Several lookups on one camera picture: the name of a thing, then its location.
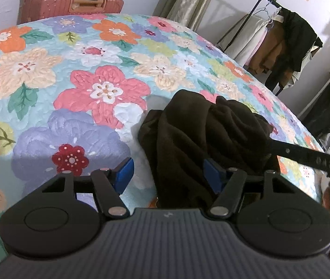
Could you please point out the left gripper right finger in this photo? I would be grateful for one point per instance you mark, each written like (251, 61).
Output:
(244, 196)

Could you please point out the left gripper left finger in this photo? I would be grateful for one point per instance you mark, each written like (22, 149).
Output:
(105, 184)

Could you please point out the dark brown knit garment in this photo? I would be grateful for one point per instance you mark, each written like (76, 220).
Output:
(177, 140)

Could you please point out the black clothes rack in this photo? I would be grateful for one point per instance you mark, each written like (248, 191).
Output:
(266, 9)

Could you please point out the floral quilted bedspread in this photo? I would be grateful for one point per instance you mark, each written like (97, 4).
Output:
(74, 90)

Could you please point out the brown hanging garment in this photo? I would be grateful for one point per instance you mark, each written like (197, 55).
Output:
(272, 47)

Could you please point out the white hanging garment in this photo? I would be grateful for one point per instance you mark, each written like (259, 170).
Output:
(247, 41)

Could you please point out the black hanging jacket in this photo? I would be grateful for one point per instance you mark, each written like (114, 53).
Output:
(296, 49)

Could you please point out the pink hard-shell suitcase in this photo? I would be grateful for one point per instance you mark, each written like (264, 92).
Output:
(33, 10)

